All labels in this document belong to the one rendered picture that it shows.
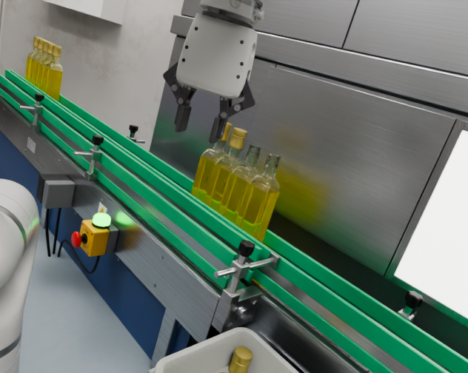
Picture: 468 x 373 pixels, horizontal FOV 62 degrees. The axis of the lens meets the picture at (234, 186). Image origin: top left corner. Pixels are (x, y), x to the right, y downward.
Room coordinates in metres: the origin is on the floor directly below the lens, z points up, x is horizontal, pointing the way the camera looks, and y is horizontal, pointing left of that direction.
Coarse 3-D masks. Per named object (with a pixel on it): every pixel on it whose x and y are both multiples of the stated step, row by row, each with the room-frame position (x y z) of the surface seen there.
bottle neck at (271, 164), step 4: (268, 156) 0.82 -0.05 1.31; (272, 156) 0.81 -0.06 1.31; (276, 156) 0.83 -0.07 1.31; (280, 156) 0.83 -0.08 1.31; (268, 160) 0.82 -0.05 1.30; (272, 160) 0.81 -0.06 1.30; (276, 160) 0.81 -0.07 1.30; (264, 164) 0.82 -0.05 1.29; (268, 164) 0.82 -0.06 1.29; (272, 164) 0.81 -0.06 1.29; (276, 164) 0.82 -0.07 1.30; (264, 168) 0.82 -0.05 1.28; (268, 168) 0.81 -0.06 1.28; (272, 168) 0.81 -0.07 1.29; (276, 168) 0.82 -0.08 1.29; (264, 172) 0.82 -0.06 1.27; (268, 172) 0.81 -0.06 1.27; (272, 172) 0.81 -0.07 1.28; (268, 176) 0.81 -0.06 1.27; (272, 176) 0.82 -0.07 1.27
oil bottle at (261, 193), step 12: (252, 180) 0.82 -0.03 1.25; (264, 180) 0.80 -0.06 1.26; (276, 180) 0.83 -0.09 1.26; (252, 192) 0.81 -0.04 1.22; (264, 192) 0.79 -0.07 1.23; (276, 192) 0.82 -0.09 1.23; (252, 204) 0.80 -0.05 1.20; (264, 204) 0.80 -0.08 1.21; (240, 216) 0.82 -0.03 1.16; (252, 216) 0.80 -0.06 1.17; (264, 216) 0.81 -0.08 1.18; (252, 228) 0.79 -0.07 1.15; (264, 228) 0.82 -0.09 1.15
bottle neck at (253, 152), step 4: (252, 144) 0.87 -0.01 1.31; (248, 148) 0.86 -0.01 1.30; (252, 148) 0.85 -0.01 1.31; (256, 148) 0.85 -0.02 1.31; (260, 148) 0.86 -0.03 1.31; (248, 152) 0.86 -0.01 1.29; (252, 152) 0.85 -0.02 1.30; (256, 152) 0.85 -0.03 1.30; (248, 156) 0.85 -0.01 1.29; (252, 156) 0.85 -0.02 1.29; (256, 156) 0.85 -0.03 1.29; (244, 160) 0.86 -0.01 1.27; (248, 160) 0.85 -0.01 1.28; (252, 160) 0.85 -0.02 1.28; (256, 160) 0.86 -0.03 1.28; (244, 164) 0.86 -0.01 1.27; (248, 164) 0.85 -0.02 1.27; (252, 164) 0.85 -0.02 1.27
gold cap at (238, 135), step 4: (236, 128) 0.90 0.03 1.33; (232, 132) 0.90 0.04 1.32; (236, 132) 0.89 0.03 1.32; (240, 132) 0.89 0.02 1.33; (244, 132) 0.89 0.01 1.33; (232, 136) 0.89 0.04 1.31; (236, 136) 0.89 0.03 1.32; (240, 136) 0.89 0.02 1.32; (244, 136) 0.89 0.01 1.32; (232, 140) 0.89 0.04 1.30; (236, 140) 0.88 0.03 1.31; (240, 140) 0.89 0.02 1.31; (244, 140) 0.90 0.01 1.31; (228, 144) 0.90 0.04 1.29; (232, 144) 0.89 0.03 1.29; (236, 144) 0.88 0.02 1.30; (240, 144) 0.89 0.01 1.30; (236, 148) 0.88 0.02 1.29; (240, 148) 0.89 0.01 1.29
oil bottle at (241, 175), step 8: (240, 168) 0.85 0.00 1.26; (248, 168) 0.85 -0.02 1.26; (232, 176) 0.85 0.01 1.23; (240, 176) 0.84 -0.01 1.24; (248, 176) 0.83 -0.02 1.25; (232, 184) 0.85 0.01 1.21; (240, 184) 0.83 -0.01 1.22; (232, 192) 0.84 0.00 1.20; (240, 192) 0.83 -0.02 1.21; (224, 200) 0.85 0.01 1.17; (232, 200) 0.84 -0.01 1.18; (240, 200) 0.83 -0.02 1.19; (224, 208) 0.85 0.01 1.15; (232, 208) 0.84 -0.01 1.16; (240, 208) 0.83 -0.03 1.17; (224, 216) 0.85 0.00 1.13; (232, 216) 0.83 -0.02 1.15
